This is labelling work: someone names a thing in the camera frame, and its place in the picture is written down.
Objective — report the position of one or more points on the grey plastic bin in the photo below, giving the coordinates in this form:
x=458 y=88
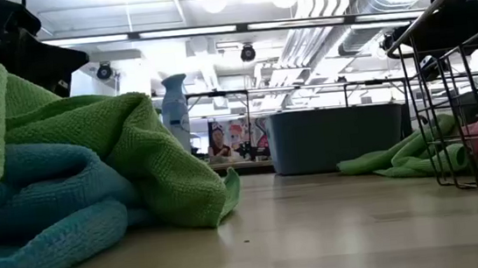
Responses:
x=336 y=142

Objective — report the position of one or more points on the blue microfiber towel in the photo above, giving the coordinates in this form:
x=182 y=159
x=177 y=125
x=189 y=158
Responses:
x=53 y=213

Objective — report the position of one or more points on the colourful wall mural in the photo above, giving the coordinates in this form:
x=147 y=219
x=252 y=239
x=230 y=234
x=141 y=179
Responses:
x=243 y=133

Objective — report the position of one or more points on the green microfiber towel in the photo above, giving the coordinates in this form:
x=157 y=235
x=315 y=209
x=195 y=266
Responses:
x=399 y=158
x=158 y=159

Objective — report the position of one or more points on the black round ceiling camera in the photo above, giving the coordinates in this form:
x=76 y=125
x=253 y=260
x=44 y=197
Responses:
x=248 y=53
x=388 y=41
x=104 y=71

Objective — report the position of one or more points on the long ceiling light bar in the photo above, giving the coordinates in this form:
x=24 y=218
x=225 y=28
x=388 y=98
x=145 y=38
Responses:
x=189 y=32

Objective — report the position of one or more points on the light blue spray bottle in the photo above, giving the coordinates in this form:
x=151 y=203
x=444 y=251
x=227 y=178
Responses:
x=175 y=109

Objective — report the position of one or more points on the person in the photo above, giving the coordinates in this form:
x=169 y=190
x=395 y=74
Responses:
x=219 y=147

